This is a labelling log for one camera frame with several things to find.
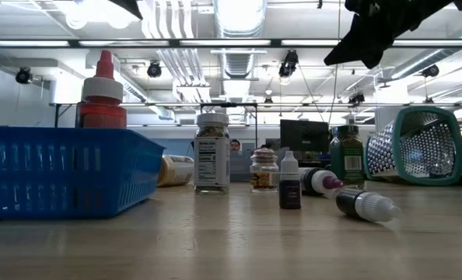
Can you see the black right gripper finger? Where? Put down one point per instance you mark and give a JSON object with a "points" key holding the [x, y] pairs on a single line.
{"points": [[355, 43], [380, 44]]}

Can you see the teal steel box grater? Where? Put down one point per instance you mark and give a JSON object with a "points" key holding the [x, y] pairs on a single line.
{"points": [[386, 155]]}

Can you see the dark small dropper bottle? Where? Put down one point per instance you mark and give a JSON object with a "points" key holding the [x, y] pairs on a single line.
{"points": [[371, 206]]}

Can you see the small glass sprinkles jar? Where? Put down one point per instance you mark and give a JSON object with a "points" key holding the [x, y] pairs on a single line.
{"points": [[264, 179]]}

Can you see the translucent grey plastic bin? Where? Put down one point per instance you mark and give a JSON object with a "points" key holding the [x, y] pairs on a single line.
{"points": [[239, 169]]}

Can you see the blue plastic basket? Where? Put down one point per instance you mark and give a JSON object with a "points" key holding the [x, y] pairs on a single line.
{"points": [[60, 134]]}

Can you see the round ventilation duct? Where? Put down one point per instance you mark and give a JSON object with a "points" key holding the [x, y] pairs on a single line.
{"points": [[240, 23]]}

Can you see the purple label dropper bottle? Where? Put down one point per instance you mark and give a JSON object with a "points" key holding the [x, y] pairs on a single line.
{"points": [[290, 194]]}

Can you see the black ceiling spotlight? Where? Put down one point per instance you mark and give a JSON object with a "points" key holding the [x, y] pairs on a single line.
{"points": [[430, 71], [154, 69], [356, 98], [23, 75]]}

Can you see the person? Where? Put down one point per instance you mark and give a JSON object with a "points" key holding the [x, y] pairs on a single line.
{"points": [[235, 145]]}

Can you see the dark bottle pink tip lying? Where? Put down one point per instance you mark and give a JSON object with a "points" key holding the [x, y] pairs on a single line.
{"points": [[324, 182]]}

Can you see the green spice jar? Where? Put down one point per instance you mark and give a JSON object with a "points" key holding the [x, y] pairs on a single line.
{"points": [[347, 155]]}

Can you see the gold lid jar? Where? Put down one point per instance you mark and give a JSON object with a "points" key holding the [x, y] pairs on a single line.
{"points": [[176, 171]]}

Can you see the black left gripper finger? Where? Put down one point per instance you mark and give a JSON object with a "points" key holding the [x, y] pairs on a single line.
{"points": [[130, 5]]}

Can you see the bagel seasoning jar white lid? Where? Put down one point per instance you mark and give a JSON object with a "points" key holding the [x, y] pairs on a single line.
{"points": [[211, 163]]}

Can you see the black overhead camera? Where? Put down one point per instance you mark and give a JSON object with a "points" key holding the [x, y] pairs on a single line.
{"points": [[289, 64]]}

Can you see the red squeeze bottle white cap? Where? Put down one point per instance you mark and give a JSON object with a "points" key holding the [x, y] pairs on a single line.
{"points": [[100, 113]]}

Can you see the dark background monitor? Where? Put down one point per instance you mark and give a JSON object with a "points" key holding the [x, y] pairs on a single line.
{"points": [[305, 136]]}

